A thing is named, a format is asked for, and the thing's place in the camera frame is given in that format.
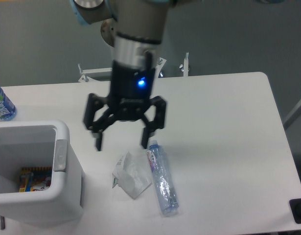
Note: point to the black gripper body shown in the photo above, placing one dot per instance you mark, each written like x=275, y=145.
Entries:
x=130, y=90

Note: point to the white push-button trash can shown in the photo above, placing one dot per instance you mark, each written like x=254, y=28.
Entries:
x=43, y=143

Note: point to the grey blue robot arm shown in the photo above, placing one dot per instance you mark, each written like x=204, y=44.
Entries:
x=137, y=40

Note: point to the crumpled white paper wrapper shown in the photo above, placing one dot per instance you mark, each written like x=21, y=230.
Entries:
x=130, y=175

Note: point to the blue labelled drink bottle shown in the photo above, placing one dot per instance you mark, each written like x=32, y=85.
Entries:
x=7, y=108

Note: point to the colourful snack wrapper in bin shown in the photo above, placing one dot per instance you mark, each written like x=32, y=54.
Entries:
x=35, y=178

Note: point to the crushed clear plastic bottle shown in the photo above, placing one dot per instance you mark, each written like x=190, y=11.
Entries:
x=162, y=179

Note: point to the black clamp at table edge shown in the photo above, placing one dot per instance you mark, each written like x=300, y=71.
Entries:
x=295, y=205

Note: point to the white metal base frame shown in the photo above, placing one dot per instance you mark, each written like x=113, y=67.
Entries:
x=92, y=75

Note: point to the white frame at right edge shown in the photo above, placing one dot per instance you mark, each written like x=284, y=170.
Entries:
x=292, y=116

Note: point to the dark bracket under trash can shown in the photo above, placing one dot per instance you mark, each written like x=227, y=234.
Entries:
x=2, y=222

